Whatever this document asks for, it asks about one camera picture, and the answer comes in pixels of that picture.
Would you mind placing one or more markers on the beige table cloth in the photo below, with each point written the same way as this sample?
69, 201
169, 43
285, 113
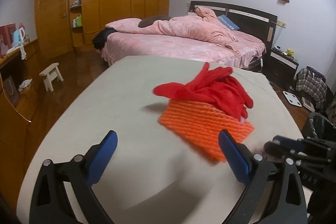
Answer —
154, 176

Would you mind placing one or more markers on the white bathroom scale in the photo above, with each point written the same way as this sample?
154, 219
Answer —
292, 99

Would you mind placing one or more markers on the orange knitted mat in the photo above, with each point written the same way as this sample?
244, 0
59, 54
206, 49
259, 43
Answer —
199, 125

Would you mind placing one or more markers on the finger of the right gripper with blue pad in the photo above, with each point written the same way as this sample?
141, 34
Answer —
278, 152
288, 142

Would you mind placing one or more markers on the black white nightstand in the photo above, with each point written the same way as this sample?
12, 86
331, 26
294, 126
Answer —
280, 69

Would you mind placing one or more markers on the dark wooden headboard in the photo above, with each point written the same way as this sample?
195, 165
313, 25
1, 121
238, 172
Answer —
251, 21

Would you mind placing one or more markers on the small white stool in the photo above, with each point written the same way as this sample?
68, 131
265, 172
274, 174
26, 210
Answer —
49, 74

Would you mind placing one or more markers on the black lined trash bin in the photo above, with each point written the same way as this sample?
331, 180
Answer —
318, 126

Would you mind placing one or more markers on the red fleece cloth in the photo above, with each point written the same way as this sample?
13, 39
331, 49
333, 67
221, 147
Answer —
216, 87

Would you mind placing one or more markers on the plaid bag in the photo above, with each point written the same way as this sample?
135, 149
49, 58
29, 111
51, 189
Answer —
313, 83

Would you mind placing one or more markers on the blue pillow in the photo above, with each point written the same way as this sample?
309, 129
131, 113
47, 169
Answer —
228, 23

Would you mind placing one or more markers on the blue electric kettle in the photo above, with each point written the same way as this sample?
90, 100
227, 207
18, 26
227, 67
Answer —
18, 37

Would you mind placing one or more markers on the pink duvet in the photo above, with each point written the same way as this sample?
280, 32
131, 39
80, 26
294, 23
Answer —
202, 25

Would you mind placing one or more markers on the red white scale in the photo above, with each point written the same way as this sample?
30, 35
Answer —
307, 104

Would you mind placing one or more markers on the black clothes on bed end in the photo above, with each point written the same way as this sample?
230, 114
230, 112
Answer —
101, 38

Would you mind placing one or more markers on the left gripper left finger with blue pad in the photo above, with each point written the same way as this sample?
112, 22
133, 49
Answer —
50, 202

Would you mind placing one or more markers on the bed with pink sheet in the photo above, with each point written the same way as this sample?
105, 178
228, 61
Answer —
238, 54

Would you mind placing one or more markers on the red picture frame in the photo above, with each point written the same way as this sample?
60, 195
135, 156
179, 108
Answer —
6, 37

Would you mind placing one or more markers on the yellow plush toy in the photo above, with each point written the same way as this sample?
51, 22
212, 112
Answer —
290, 52

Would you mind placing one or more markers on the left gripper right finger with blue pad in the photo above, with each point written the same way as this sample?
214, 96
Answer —
286, 201

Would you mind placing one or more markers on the wooden desk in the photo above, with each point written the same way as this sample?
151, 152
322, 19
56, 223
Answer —
19, 84

